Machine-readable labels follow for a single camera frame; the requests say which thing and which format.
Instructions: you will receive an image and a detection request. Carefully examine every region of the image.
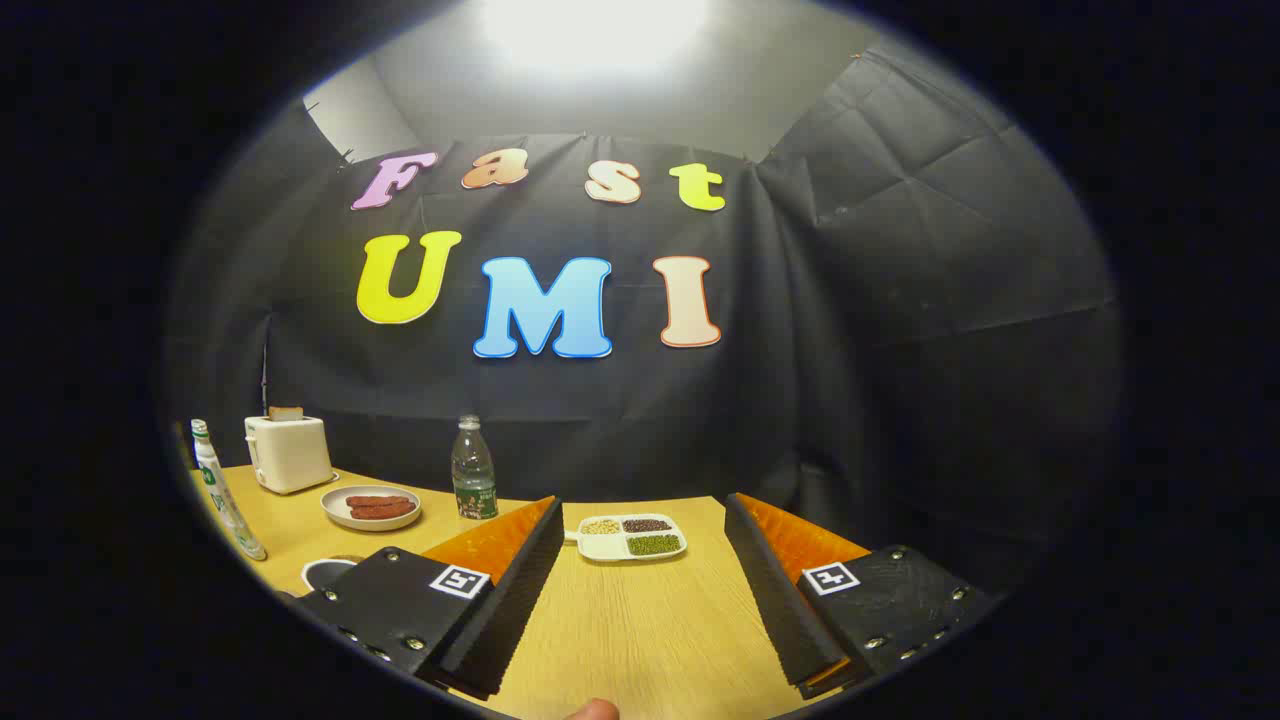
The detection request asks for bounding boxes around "white round plate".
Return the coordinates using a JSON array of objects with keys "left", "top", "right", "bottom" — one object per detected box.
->
[{"left": 320, "top": 485, "right": 422, "bottom": 532}]

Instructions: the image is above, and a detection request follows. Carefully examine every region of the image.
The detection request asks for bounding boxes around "wooden table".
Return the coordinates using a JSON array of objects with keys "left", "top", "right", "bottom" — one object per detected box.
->
[{"left": 190, "top": 465, "right": 881, "bottom": 720}]

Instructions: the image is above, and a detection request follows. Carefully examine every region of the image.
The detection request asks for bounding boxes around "cream white toaster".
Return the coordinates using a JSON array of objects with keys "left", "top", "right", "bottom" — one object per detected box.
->
[{"left": 244, "top": 415, "right": 335, "bottom": 495}]

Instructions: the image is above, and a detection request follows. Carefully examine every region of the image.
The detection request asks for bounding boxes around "white juice bottle green label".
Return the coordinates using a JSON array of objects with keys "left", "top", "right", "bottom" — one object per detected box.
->
[{"left": 190, "top": 418, "right": 268, "bottom": 561}]

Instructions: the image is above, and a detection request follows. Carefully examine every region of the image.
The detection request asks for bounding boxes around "clear plastic water bottle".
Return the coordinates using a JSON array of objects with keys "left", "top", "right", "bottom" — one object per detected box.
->
[{"left": 451, "top": 415, "right": 499, "bottom": 520}]

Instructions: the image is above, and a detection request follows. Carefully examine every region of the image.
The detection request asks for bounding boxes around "white cup cork-tipped handle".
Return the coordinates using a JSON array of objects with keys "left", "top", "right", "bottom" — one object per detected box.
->
[{"left": 300, "top": 556, "right": 363, "bottom": 595}]

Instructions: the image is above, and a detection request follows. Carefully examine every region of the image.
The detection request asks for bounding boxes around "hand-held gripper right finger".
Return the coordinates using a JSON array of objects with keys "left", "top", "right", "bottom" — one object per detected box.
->
[{"left": 725, "top": 493, "right": 1001, "bottom": 701}]

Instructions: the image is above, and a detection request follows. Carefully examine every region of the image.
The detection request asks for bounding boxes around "white divided dish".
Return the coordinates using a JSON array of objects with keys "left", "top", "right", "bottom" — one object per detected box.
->
[{"left": 565, "top": 513, "right": 688, "bottom": 563}]

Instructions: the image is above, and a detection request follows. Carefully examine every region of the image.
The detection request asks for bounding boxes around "ceiling light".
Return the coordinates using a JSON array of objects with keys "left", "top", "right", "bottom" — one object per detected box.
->
[{"left": 480, "top": 0, "right": 711, "bottom": 76}]

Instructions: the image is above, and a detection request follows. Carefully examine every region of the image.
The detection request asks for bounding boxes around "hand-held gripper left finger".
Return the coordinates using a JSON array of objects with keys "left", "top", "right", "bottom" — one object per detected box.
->
[{"left": 290, "top": 496, "right": 565, "bottom": 699}]

